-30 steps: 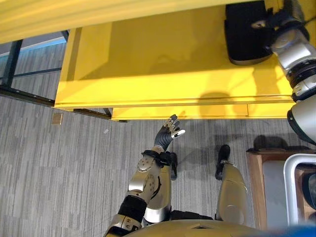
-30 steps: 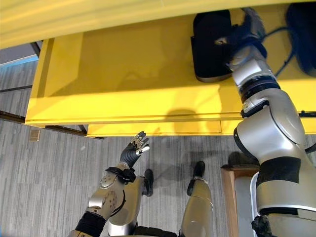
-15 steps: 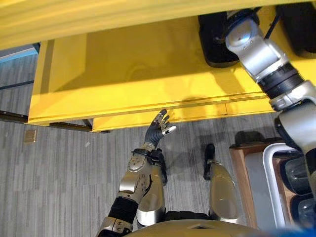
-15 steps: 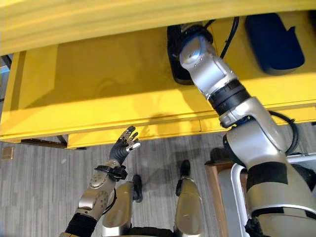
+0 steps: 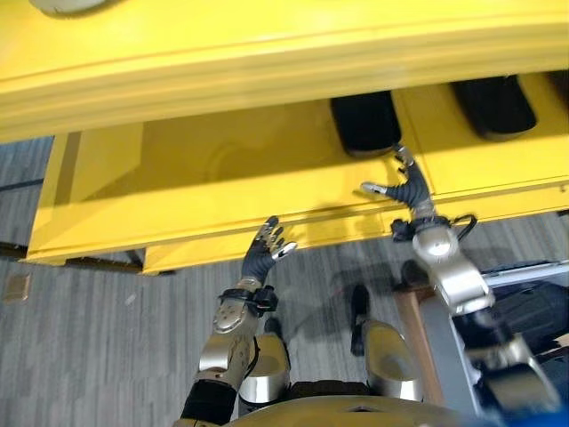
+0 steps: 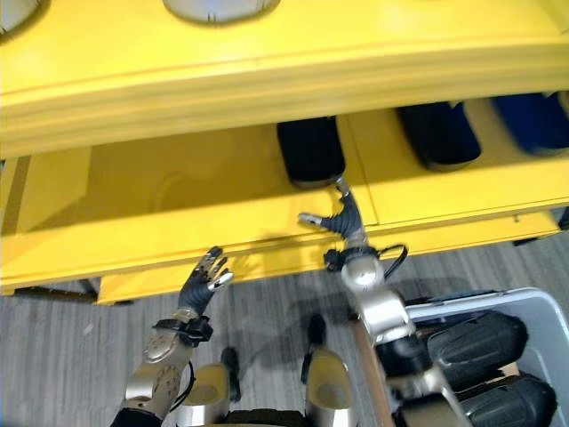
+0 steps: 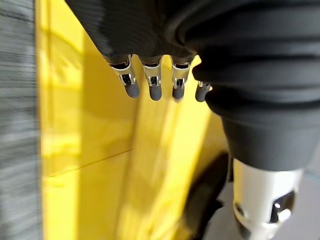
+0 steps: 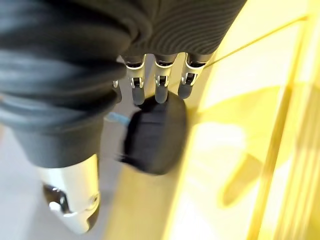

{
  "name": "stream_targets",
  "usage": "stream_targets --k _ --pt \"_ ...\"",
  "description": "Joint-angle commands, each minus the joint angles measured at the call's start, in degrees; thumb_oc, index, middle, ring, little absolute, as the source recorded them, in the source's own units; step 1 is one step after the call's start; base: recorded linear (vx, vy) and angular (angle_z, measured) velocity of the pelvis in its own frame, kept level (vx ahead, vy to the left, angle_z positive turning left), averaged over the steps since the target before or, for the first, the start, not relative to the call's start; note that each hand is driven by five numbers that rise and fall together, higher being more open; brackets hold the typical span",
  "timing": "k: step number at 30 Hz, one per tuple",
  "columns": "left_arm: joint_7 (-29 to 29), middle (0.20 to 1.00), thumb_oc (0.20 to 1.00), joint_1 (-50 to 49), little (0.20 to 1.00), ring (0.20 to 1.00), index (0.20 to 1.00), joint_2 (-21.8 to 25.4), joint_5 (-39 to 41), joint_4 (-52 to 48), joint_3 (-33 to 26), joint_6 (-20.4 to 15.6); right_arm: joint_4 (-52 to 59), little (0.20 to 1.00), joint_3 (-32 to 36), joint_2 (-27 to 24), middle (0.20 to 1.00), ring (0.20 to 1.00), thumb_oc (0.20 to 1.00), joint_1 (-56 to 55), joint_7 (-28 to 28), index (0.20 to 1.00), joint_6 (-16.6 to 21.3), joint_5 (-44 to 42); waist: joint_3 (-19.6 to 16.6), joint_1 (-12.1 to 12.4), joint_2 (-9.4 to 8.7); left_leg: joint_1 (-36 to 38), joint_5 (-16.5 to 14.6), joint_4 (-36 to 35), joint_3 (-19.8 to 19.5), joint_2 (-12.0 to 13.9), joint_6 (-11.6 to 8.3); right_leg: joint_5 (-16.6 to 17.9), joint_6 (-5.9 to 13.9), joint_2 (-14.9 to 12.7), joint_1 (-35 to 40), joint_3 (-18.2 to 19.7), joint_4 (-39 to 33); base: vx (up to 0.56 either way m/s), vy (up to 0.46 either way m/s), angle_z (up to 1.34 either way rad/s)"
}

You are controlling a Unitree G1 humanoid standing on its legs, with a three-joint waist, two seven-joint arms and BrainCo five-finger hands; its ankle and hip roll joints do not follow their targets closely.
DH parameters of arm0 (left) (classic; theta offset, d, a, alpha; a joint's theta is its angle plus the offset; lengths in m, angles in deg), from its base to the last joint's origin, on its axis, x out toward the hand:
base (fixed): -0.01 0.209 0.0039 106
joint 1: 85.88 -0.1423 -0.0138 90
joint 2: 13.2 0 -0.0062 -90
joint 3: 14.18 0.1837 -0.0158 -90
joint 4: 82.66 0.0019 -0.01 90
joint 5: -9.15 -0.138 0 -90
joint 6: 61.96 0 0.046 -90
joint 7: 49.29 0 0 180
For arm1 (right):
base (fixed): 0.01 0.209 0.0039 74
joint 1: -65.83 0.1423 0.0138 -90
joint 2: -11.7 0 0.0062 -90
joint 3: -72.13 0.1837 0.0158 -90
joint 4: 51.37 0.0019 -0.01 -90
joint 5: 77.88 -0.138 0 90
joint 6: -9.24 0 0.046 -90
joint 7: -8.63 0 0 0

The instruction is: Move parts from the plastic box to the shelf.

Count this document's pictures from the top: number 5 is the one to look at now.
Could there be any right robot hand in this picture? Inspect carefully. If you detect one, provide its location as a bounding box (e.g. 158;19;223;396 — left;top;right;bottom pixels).
360;143;434;217

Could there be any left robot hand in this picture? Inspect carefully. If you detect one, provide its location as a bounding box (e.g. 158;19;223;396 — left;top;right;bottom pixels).
242;215;298;291

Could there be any wooden table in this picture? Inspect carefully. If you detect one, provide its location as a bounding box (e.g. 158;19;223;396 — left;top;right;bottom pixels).
393;284;445;408

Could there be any beige object on shelf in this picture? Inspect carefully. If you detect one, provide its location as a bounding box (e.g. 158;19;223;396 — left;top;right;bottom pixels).
29;0;117;18

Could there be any silver left robot leg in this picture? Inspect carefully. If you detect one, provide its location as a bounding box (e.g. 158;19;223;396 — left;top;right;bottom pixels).
238;316;292;408

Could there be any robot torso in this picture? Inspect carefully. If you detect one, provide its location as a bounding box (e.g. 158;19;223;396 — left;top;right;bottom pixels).
230;380;479;427

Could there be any yellow metal shelf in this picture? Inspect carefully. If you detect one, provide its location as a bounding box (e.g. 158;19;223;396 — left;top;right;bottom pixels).
0;0;569;277

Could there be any black sole-shaped part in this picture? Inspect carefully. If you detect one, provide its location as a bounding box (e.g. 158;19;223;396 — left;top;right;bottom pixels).
330;91;404;159
449;74;538;142
491;283;569;352

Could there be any brass floor socket plate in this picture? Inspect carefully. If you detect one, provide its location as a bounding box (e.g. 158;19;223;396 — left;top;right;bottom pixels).
2;272;32;305

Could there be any grey plastic box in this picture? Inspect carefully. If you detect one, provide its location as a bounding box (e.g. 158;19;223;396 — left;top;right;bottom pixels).
420;260;569;422

